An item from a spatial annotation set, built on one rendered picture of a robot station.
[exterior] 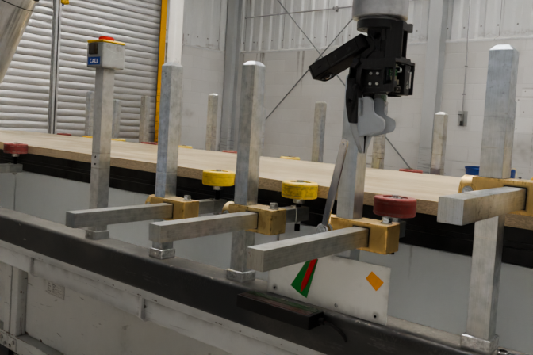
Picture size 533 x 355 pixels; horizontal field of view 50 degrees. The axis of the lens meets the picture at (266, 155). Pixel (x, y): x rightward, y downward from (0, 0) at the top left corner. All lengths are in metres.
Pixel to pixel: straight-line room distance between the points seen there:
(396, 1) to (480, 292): 0.47
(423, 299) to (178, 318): 0.56
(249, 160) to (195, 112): 9.98
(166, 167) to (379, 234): 0.56
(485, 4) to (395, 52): 8.06
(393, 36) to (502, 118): 0.21
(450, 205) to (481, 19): 8.29
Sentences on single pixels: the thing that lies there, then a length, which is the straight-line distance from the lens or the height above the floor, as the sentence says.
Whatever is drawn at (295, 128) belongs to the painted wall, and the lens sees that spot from 10.49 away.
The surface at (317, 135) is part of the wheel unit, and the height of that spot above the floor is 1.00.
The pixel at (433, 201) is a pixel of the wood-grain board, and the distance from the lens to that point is 1.19.
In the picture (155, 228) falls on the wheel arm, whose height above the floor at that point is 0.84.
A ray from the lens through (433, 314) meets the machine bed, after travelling 1.25.
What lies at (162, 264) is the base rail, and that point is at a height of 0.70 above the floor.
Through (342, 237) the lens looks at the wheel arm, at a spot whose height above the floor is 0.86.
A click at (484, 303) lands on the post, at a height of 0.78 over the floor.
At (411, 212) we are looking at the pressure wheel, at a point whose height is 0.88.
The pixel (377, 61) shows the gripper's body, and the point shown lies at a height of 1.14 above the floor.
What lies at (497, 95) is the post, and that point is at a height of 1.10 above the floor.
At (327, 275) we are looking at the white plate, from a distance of 1.08.
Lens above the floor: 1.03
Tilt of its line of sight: 3 degrees down
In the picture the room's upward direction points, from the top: 4 degrees clockwise
